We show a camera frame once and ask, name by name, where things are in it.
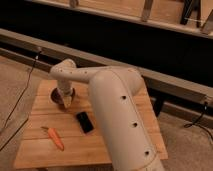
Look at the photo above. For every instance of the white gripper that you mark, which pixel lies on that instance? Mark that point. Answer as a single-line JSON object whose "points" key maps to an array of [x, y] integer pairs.
{"points": [[67, 97]]}

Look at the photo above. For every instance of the dark ceramic bowl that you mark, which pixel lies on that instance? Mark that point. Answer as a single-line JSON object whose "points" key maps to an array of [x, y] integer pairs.
{"points": [[58, 99]]}

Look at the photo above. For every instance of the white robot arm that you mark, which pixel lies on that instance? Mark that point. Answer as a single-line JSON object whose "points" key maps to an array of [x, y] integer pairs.
{"points": [[111, 90]]}

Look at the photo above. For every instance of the black phone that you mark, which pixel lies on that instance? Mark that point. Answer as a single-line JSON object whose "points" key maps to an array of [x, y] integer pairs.
{"points": [[84, 122]]}

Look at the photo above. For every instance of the orange carrot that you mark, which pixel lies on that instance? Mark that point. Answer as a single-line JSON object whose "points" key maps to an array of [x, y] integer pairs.
{"points": [[52, 133]]}

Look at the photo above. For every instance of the wooden table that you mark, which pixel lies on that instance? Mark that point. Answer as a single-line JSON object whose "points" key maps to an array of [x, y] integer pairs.
{"points": [[37, 150]]}

